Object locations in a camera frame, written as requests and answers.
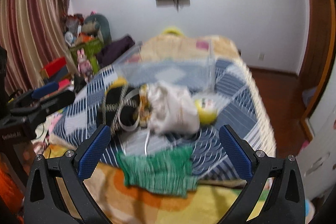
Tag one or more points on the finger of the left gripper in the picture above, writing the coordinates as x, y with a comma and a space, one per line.
35, 95
27, 106

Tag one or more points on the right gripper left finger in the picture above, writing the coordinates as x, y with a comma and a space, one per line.
44, 202

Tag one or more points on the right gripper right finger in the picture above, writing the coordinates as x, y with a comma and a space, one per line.
285, 202

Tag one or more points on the black pouch with chain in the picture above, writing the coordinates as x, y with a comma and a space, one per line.
119, 109

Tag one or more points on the green knitted cloth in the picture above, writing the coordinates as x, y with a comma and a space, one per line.
168, 172

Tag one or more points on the yellow plush ball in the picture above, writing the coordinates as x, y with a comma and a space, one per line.
207, 110

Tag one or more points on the white drawstring cloth pouch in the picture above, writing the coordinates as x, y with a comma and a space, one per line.
172, 109

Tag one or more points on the clear plastic storage box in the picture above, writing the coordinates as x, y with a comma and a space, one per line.
198, 75

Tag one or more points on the red flat box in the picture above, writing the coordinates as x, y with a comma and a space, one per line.
53, 67

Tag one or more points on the pink rabbit figurine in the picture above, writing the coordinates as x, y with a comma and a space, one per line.
84, 66

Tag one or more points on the green cardboard box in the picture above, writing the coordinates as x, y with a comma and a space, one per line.
91, 49

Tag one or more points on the dark purple clothing pile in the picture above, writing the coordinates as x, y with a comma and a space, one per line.
111, 52

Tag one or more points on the grey green plush toy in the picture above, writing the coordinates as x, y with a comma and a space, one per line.
97, 25

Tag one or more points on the striped red curtain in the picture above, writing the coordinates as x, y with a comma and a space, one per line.
32, 32

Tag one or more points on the beige plush blanket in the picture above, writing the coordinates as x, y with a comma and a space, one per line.
167, 46

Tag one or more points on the blue white patterned tablecloth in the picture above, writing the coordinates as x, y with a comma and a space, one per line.
239, 105

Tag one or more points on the brown wooden door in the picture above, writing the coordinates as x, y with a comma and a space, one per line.
317, 61

